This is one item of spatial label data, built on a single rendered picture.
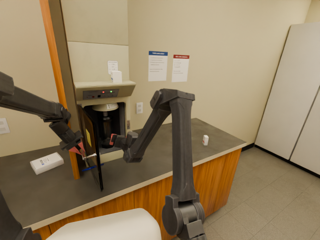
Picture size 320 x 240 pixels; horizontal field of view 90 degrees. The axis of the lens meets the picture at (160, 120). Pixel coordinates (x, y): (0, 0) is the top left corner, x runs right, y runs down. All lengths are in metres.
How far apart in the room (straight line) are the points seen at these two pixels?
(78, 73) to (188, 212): 0.84
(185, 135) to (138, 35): 1.20
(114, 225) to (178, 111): 0.34
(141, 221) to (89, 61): 0.85
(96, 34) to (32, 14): 0.53
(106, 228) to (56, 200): 0.75
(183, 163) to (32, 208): 0.83
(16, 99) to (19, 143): 1.09
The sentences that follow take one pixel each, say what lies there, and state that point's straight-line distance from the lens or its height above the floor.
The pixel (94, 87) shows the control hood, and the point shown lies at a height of 1.49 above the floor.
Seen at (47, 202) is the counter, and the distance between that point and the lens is 1.09.
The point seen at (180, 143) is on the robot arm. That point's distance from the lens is 0.49.
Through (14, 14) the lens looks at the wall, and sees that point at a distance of 1.45.
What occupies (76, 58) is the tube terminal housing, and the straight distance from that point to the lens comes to 1.00.
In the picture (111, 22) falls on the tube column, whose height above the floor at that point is 1.82.
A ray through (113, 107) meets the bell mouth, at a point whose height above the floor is 1.33.
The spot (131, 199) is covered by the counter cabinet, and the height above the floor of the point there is 0.80.
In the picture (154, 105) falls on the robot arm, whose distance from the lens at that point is 0.58.
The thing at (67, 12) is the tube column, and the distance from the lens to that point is 1.01.
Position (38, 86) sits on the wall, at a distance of 1.45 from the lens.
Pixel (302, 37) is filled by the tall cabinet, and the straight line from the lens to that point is 3.40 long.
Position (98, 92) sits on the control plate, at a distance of 0.95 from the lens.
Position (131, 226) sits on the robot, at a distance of 0.34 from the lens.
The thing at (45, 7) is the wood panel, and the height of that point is 1.82.
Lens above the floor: 1.67
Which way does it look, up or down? 22 degrees down
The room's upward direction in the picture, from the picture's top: 3 degrees clockwise
